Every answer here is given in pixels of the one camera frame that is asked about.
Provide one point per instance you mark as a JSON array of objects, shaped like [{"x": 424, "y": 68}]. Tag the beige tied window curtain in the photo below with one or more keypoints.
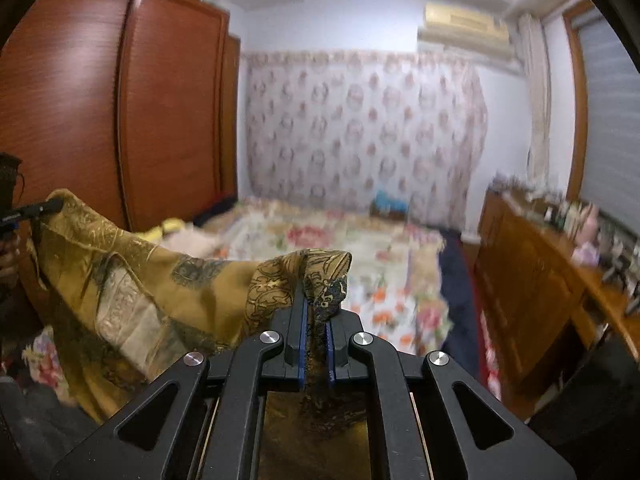
[{"x": 535, "y": 100}]

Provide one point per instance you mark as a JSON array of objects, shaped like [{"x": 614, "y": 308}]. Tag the golden patterned garment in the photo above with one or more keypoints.
[{"x": 150, "y": 280}]

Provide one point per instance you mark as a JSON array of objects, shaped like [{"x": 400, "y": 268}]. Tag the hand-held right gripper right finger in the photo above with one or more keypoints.
[{"x": 332, "y": 355}]

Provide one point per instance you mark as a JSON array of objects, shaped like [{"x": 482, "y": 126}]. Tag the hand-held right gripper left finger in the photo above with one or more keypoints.
[{"x": 299, "y": 355}]

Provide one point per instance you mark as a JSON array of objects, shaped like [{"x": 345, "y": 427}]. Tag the beige air conditioner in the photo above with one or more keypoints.
[{"x": 465, "y": 27}]

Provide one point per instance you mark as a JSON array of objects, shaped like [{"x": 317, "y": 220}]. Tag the circle print curtain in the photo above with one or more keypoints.
[{"x": 360, "y": 125}]

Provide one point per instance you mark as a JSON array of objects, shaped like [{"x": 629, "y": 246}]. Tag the black camera stand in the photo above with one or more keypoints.
[{"x": 620, "y": 270}]

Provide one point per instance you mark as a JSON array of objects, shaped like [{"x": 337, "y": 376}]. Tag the wooden sideboard cabinet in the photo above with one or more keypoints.
[{"x": 525, "y": 270}]

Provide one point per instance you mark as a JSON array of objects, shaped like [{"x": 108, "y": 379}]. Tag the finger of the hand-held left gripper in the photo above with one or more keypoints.
[{"x": 45, "y": 206}]

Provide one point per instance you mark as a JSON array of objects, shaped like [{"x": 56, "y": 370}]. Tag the blue cloth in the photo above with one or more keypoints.
[{"x": 391, "y": 200}]

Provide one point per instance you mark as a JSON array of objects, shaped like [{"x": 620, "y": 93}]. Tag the pink tissue box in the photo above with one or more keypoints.
[{"x": 585, "y": 254}]

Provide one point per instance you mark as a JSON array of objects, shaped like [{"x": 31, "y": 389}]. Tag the dark cloth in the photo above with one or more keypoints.
[{"x": 215, "y": 210}]

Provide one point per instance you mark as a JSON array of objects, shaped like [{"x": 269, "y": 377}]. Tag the wooden louvered wardrobe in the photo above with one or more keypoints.
[{"x": 75, "y": 85}]

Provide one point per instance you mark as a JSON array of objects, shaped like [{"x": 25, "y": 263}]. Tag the dark chair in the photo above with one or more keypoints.
[{"x": 590, "y": 410}]

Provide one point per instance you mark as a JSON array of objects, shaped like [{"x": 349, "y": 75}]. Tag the floral blanket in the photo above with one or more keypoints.
[{"x": 310, "y": 232}]

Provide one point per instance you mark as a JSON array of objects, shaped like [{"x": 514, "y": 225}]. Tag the yellow plush toy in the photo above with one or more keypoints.
[{"x": 167, "y": 225}]

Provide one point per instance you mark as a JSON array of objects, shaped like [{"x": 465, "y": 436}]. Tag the pink bottle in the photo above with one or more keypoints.
[{"x": 590, "y": 225}]

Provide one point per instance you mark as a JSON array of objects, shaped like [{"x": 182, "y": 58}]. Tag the person's left hand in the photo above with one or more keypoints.
[{"x": 9, "y": 260}]

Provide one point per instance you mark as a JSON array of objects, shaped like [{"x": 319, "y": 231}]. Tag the navy blanket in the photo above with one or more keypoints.
[{"x": 457, "y": 300}]

